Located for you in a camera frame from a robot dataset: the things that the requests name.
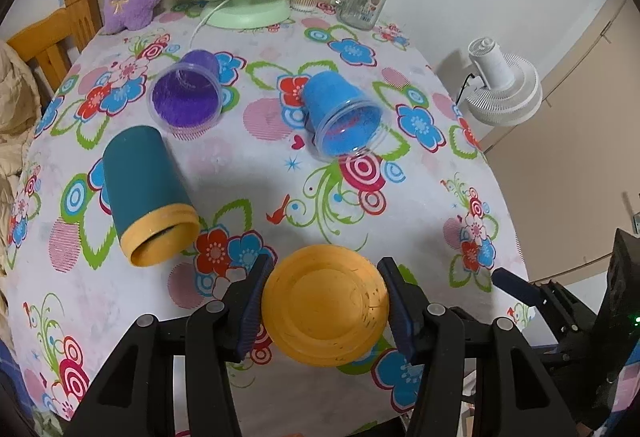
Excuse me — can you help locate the floral tablecloth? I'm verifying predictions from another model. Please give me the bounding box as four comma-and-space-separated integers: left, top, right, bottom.
1, 5, 533, 436

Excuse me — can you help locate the orange plastic cup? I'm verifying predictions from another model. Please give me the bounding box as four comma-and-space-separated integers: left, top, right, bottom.
262, 244, 390, 368

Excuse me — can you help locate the white clip fan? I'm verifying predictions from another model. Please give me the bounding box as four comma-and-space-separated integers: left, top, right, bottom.
456, 36, 542, 127

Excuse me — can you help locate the teal cup with yellow rim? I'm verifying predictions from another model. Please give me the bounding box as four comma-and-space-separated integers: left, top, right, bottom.
102, 125, 201, 267

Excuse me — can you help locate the beige cabinet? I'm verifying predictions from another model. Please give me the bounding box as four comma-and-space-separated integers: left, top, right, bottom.
480, 0, 639, 284

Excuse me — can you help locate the purple plastic cup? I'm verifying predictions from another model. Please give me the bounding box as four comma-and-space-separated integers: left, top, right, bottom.
148, 49, 222, 140

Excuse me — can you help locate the white fan power cable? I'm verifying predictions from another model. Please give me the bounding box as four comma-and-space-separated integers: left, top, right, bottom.
188, 0, 234, 50

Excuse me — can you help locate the beige puffer jacket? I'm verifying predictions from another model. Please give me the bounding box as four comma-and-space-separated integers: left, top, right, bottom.
0, 38, 42, 278

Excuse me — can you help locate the blue plastic cup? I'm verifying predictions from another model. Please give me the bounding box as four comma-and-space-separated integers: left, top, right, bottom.
302, 71, 383, 159

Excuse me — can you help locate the wooden chair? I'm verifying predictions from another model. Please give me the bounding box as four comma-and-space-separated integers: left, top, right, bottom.
8, 0, 103, 90

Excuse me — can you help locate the black cable of white fan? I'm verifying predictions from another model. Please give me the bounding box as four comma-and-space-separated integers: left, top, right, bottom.
456, 73, 475, 106

